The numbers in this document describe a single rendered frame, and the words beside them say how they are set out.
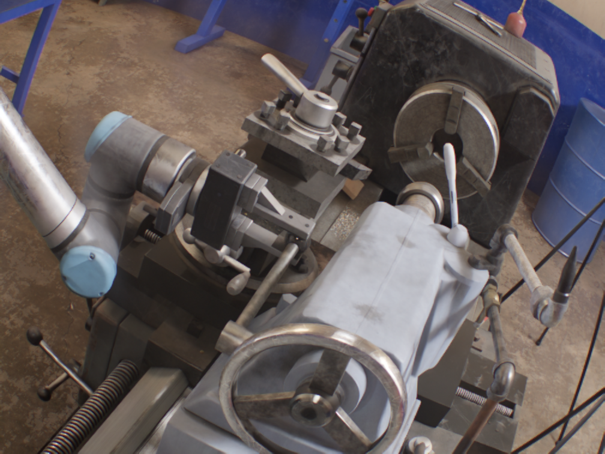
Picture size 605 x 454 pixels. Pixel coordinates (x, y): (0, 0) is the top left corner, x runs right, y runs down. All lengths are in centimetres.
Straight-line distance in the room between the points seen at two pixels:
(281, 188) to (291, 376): 54
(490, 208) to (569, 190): 275
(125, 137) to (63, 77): 310
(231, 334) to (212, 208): 23
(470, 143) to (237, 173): 81
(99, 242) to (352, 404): 43
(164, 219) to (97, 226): 10
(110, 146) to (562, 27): 436
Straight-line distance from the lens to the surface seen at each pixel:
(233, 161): 127
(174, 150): 130
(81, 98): 420
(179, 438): 114
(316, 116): 153
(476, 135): 195
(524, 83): 212
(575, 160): 492
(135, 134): 131
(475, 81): 213
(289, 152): 150
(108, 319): 150
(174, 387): 134
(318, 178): 158
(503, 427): 157
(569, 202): 494
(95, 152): 133
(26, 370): 248
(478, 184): 196
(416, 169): 200
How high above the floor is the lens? 170
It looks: 26 degrees down
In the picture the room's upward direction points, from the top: 25 degrees clockwise
